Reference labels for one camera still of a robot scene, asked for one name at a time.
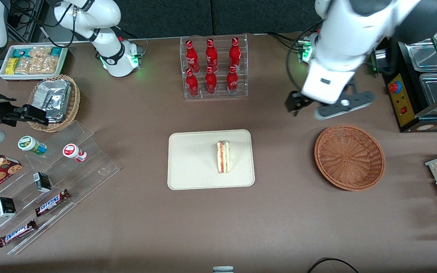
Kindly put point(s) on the teal snack packet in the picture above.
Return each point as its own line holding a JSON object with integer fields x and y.
{"x": 19, "y": 52}
{"x": 56, "y": 51}

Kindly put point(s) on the clear acrylic stepped stand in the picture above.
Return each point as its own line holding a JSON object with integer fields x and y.
{"x": 89, "y": 170}

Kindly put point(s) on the dark metal frame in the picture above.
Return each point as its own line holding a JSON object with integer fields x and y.
{"x": 32, "y": 19}

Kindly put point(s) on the silver foil pack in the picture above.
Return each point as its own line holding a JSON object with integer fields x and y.
{"x": 51, "y": 98}

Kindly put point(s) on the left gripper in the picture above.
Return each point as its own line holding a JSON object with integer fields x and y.
{"x": 293, "y": 101}

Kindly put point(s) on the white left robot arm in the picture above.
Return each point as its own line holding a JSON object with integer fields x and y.
{"x": 347, "y": 38}

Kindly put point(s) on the yellow snack packet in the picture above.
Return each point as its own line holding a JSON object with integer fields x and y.
{"x": 11, "y": 66}

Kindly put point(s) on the white snack tray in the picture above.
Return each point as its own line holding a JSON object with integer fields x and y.
{"x": 2, "y": 74}

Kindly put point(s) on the snickers chocolate bar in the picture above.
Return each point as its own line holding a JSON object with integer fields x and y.
{"x": 51, "y": 203}
{"x": 16, "y": 233}

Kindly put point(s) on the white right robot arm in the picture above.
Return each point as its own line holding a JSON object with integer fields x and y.
{"x": 108, "y": 57}

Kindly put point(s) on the green lid yogurt cup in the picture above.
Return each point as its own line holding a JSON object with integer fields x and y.
{"x": 30, "y": 145}

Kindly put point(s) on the clear acrylic bottle rack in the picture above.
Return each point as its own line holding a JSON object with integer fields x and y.
{"x": 220, "y": 94}

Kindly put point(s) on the small black carton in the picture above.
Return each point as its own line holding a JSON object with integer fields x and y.
{"x": 42, "y": 182}
{"x": 5, "y": 207}

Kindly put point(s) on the triangular sandwich with red filling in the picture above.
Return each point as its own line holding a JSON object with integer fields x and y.
{"x": 223, "y": 157}

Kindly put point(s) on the small grey object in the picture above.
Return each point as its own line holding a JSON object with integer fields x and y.
{"x": 223, "y": 269}

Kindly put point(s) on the cream rectangular serving tray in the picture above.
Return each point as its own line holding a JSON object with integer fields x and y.
{"x": 192, "y": 159}

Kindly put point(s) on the black device with green light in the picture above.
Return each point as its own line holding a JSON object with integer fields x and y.
{"x": 379, "y": 62}

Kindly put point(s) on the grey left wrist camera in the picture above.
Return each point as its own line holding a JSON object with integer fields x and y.
{"x": 347, "y": 104}

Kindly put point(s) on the red lid yogurt cup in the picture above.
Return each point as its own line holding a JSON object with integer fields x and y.
{"x": 72, "y": 151}

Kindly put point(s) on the light wicker basket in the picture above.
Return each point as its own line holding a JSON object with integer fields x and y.
{"x": 73, "y": 102}

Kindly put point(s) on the black food warmer cabinet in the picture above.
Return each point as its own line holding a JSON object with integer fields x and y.
{"x": 404, "y": 110}

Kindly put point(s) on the red cola bottle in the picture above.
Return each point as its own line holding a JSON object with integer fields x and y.
{"x": 235, "y": 54}
{"x": 191, "y": 57}
{"x": 211, "y": 56}
{"x": 232, "y": 81}
{"x": 211, "y": 83}
{"x": 192, "y": 85}

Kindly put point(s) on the round brown wicker basket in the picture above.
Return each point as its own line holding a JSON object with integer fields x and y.
{"x": 349, "y": 157}

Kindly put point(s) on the clear bag of crackers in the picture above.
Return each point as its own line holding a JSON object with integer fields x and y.
{"x": 37, "y": 66}
{"x": 23, "y": 66}
{"x": 51, "y": 64}
{"x": 40, "y": 52}

